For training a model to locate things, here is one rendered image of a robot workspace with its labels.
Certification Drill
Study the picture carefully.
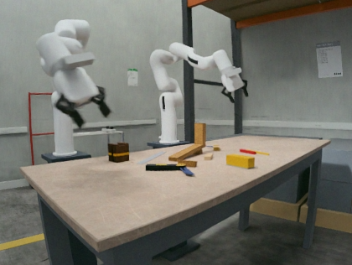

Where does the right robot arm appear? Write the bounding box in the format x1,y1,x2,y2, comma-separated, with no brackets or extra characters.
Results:
35,19,93,157

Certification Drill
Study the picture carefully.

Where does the black sliding bevel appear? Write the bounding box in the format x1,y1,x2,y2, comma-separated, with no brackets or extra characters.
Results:
146,164,195,175

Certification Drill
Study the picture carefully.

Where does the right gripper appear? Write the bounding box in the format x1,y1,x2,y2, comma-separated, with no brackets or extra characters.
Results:
50,67,110,129

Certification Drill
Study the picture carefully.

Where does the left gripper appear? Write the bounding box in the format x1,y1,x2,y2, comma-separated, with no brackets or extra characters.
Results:
221,74,248,104

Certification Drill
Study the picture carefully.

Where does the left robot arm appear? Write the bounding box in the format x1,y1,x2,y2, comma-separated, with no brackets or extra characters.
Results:
150,43,242,143

